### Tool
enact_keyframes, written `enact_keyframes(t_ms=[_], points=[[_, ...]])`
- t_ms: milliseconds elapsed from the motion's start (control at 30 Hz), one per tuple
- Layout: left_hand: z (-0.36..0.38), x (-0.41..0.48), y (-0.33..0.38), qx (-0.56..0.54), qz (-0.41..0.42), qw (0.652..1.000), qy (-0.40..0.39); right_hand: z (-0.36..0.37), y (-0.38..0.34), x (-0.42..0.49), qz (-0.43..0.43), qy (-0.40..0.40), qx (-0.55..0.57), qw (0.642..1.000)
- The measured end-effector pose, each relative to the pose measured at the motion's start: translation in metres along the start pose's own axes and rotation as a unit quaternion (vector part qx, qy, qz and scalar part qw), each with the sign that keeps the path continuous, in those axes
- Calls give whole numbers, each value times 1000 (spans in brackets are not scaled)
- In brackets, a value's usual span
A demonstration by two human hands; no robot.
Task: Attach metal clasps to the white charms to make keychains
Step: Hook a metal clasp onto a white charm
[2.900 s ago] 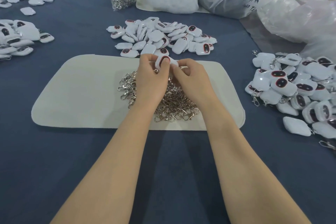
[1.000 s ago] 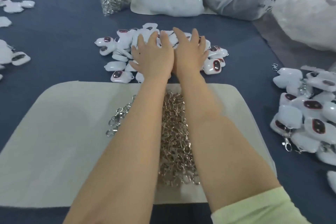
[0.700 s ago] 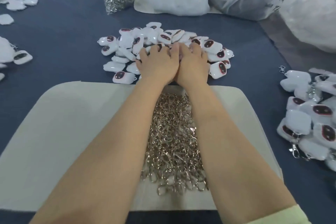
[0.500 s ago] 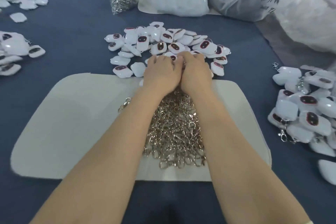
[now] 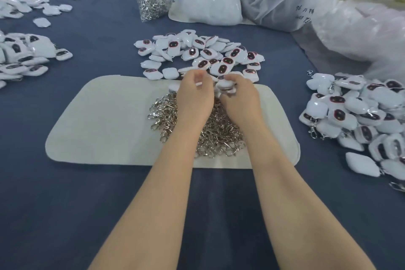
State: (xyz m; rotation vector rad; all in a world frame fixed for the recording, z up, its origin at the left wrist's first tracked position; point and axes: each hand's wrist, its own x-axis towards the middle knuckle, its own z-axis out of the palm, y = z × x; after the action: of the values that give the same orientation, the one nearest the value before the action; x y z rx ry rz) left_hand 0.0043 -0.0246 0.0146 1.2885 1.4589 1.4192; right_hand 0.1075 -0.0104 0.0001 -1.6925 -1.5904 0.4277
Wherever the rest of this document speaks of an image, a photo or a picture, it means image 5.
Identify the person's right hand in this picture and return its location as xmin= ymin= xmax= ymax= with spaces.
xmin=217 ymin=73 xmax=267 ymax=135

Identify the person's left hand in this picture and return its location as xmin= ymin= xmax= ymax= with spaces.
xmin=175 ymin=69 xmax=216 ymax=130

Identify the pile of metal clasps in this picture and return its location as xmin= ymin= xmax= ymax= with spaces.
xmin=147 ymin=89 xmax=246 ymax=159

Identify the pile of finished fobs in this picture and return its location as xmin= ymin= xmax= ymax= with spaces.
xmin=299 ymin=70 xmax=405 ymax=192

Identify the person's right forearm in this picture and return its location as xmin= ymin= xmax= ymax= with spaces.
xmin=246 ymin=124 xmax=377 ymax=270

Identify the person's left forearm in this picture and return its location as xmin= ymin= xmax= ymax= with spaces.
xmin=89 ymin=124 xmax=206 ymax=270

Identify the cream felt work mat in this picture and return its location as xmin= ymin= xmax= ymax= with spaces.
xmin=45 ymin=75 xmax=302 ymax=169

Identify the round white plastic bag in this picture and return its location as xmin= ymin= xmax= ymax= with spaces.
xmin=168 ymin=0 xmax=243 ymax=26

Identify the crumpled clear plastic bag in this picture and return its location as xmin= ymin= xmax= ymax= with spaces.
xmin=313 ymin=0 xmax=405 ymax=84

